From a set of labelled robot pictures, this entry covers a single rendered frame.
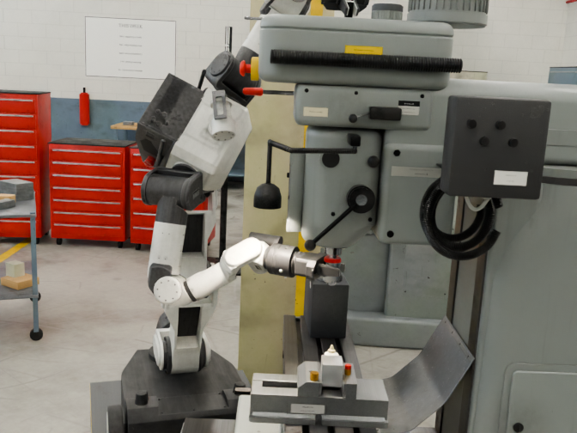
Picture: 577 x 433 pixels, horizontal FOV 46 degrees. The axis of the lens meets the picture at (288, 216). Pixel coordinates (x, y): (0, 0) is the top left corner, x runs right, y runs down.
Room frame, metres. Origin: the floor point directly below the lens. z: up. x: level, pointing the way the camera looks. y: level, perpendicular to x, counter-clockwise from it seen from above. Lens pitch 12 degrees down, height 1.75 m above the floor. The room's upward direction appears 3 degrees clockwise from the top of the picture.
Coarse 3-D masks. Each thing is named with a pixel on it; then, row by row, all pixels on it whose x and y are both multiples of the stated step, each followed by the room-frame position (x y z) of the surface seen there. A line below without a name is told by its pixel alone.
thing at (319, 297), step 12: (312, 288) 2.12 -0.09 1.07; (324, 288) 2.11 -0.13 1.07; (336, 288) 2.11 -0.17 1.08; (348, 288) 2.11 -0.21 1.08; (312, 300) 2.11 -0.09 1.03; (324, 300) 2.11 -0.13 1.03; (336, 300) 2.11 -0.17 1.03; (348, 300) 2.12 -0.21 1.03; (312, 312) 2.10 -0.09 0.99; (324, 312) 2.11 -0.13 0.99; (336, 312) 2.11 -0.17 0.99; (312, 324) 2.10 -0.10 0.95; (324, 324) 2.11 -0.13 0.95; (336, 324) 2.11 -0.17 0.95; (312, 336) 2.10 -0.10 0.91; (324, 336) 2.11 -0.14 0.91; (336, 336) 2.11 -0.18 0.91
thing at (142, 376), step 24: (144, 360) 2.59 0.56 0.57; (216, 360) 2.63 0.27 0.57; (144, 384) 2.38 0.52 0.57; (168, 384) 2.39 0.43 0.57; (192, 384) 2.40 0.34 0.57; (216, 384) 2.41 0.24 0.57; (240, 384) 2.26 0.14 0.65; (144, 408) 2.12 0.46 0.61; (168, 408) 2.16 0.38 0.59; (192, 408) 2.17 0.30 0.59; (216, 408) 2.18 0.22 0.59; (144, 432) 2.09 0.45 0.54; (168, 432) 2.11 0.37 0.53
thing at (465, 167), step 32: (480, 96) 1.45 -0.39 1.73; (448, 128) 1.46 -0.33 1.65; (480, 128) 1.41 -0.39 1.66; (512, 128) 1.42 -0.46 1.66; (544, 128) 1.42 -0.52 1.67; (448, 160) 1.43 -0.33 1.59; (480, 160) 1.41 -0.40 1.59; (512, 160) 1.42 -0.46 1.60; (448, 192) 1.42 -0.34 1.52; (480, 192) 1.42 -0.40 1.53; (512, 192) 1.42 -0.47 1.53
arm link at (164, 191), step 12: (156, 180) 1.89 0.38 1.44; (168, 180) 1.89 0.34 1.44; (180, 180) 1.88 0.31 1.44; (156, 192) 1.88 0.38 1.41; (168, 192) 1.87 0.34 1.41; (180, 192) 1.86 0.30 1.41; (156, 204) 1.91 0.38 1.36; (168, 204) 1.86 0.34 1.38; (180, 204) 1.87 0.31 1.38; (156, 216) 1.87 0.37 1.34; (168, 216) 1.85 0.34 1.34; (180, 216) 1.86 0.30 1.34
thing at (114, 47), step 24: (96, 24) 10.71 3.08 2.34; (120, 24) 10.72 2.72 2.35; (144, 24) 10.73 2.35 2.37; (168, 24) 10.74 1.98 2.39; (96, 48) 10.71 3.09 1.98; (120, 48) 10.72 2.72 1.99; (144, 48) 10.73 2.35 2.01; (168, 48) 10.74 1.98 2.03; (96, 72) 10.71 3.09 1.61; (120, 72) 10.72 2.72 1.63; (144, 72) 10.73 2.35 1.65; (168, 72) 10.74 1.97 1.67
